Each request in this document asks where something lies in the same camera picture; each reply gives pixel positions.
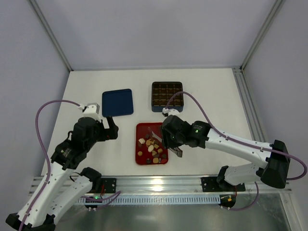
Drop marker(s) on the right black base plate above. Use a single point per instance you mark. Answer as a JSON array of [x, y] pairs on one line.
[[210, 184]]

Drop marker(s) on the white square chocolate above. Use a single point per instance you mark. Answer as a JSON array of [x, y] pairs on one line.
[[141, 140]]

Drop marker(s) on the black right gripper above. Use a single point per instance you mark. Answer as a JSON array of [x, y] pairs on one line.
[[165, 138]]

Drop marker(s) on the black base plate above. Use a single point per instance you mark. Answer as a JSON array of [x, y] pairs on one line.
[[106, 185], [210, 184]]

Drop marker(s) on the right aluminium frame post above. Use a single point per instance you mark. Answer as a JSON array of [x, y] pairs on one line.
[[274, 11]]

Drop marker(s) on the blue tin lid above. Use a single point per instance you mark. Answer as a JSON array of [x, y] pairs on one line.
[[117, 103]]

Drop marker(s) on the aluminium frame post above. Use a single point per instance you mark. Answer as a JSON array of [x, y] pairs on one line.
[[274, 11], [47, 28]]

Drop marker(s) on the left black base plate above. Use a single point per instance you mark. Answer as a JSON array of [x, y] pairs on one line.
[[106, 185]]

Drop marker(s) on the metal tongs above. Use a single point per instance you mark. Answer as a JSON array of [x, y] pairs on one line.
[[177, 151]]

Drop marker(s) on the aluminium front rail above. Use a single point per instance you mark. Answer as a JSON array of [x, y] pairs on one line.
[[166, 184]]

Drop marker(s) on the blue chocolate tin box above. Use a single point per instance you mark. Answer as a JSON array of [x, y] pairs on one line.
[[162, 93]]

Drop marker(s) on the left aluminium frame post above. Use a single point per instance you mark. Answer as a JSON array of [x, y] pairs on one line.
[[47, 28]]

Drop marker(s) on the white cable duct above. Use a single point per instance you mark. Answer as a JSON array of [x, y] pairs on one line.
[[180, 199]]

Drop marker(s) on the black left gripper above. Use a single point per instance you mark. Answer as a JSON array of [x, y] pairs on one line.
[[106, 131]]

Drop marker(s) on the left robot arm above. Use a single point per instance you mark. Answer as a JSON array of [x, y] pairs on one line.
[[46, 207]]

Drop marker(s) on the tan square chocolate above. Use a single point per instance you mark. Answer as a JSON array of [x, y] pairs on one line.
[[155, 160]]

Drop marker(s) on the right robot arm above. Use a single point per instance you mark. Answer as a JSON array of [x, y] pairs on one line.
[[267, 162]]

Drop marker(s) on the white oval chocolate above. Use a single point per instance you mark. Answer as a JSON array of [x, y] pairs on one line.
[[150, 148]]

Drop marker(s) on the red lacquer tray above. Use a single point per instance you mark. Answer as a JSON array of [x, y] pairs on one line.
[[159, 151]]

